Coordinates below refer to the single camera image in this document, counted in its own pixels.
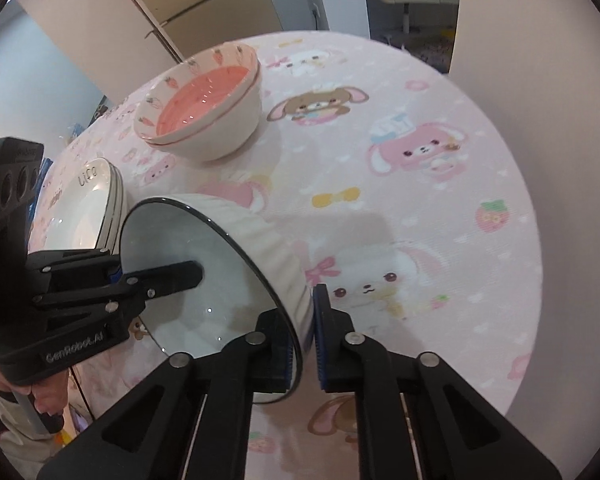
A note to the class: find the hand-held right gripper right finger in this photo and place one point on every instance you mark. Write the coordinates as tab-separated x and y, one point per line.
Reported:
322	340

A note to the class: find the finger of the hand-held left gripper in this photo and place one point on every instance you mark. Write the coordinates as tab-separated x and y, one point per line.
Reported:
70	265
175	276

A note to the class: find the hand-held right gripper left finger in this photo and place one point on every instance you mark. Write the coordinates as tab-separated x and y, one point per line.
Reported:
275	355

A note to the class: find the white plate black rim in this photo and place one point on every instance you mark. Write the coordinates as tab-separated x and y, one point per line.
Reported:
75	210
121	215

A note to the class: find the white bowl black rim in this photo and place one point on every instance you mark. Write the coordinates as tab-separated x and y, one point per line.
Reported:
260	240

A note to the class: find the person's left forearm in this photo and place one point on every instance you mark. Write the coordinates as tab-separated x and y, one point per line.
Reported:
17	440

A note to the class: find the person's left hand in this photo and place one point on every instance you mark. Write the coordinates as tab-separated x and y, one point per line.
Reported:
47	400

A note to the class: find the beige refrigerator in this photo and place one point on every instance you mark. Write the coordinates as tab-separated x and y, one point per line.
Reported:
205	0

